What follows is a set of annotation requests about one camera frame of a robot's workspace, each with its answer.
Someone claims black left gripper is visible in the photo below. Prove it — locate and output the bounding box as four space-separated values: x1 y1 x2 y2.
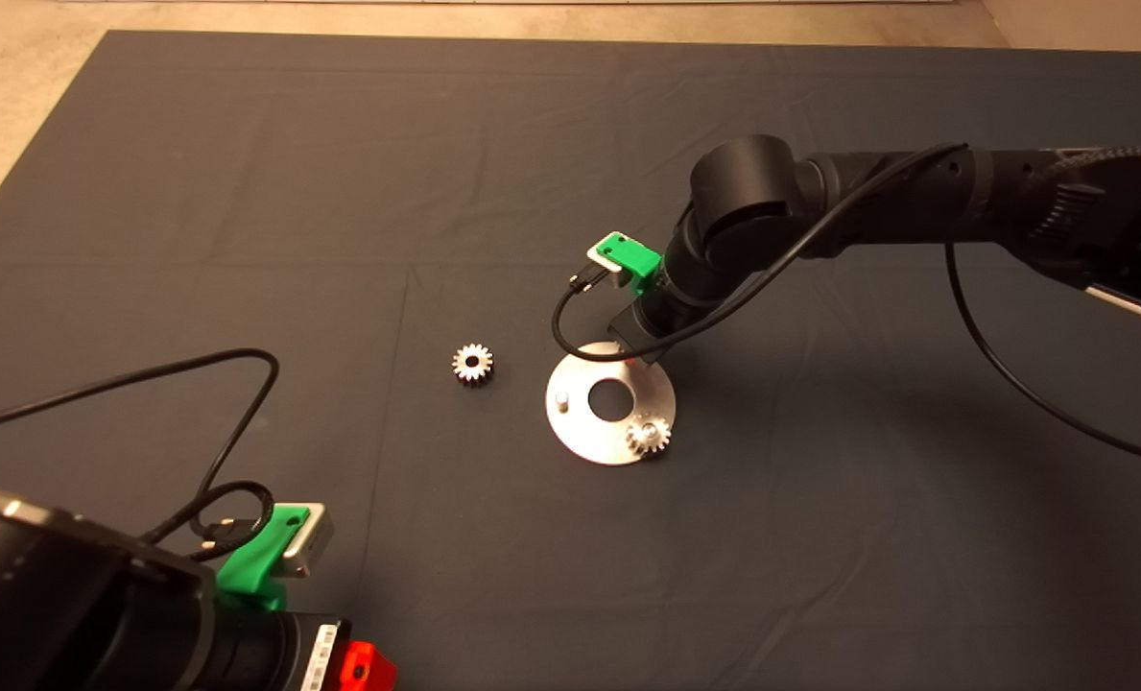
215 609 400 691

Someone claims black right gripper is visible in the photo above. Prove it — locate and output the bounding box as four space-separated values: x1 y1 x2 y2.
608 283 701 368

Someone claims small steel planetary gear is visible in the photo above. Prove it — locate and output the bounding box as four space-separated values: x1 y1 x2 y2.
452 344 495 389
626 411 673 458

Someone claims round metal carrier plate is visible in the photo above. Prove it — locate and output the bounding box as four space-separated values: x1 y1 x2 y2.
544 341 677 467

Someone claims dark grey table cloth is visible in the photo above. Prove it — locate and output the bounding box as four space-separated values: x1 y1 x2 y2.
0 32 1141 691

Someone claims black camera cable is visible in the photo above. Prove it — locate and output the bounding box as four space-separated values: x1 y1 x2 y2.
551 144 1141 471
0 348 281 562

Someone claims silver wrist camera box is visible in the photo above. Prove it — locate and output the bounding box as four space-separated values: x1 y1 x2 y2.
277 504 333 580
586 240 629 289

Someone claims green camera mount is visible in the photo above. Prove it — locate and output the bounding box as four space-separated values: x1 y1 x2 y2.
597 231 664 297
217 504 310 610

